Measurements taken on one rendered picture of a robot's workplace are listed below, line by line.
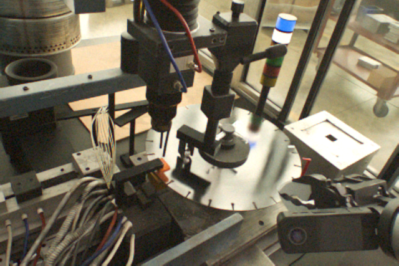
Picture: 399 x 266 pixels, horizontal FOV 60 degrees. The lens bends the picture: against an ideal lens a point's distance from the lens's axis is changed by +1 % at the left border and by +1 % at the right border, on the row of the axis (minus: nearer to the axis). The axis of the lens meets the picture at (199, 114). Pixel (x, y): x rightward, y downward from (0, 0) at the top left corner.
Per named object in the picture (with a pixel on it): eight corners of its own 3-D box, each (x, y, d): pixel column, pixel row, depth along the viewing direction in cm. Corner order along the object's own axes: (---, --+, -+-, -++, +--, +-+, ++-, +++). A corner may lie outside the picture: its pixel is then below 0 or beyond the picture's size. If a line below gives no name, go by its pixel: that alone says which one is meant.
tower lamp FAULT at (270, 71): (270, 68, 95) (273, 58, 93) (282, 75, 92) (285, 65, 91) (259, 70, 93) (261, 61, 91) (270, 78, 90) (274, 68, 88)
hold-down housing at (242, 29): (221, 105, 63) (245, -5, 51) (235, 120, 59) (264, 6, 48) (194, 110, 60) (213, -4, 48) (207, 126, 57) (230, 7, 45)
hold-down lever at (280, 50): (259, 46, 57) (263, 30, 55) (286, 62, 53) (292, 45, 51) (222, 53, 52) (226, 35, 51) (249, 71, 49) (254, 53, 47)
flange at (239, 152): (205, 125, 77) (207, 116, 76) (252, 139, 76) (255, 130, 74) (191, 155, 69) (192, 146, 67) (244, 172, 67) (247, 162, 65)
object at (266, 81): (267, 78, 97) (270, 68, 95) (278, 85, 94) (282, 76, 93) (255, 81, 95) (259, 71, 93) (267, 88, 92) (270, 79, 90)
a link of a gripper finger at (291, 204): (302, 202, 60) (345, 218, 51) (274, 210, 57) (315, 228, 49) (300, 185, 59) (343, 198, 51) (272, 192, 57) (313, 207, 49)
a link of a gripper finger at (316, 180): (301, 197, 53) (346, 213, 46) (292, 200, 53) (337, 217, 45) (298, 168, 53) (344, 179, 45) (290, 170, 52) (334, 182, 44)
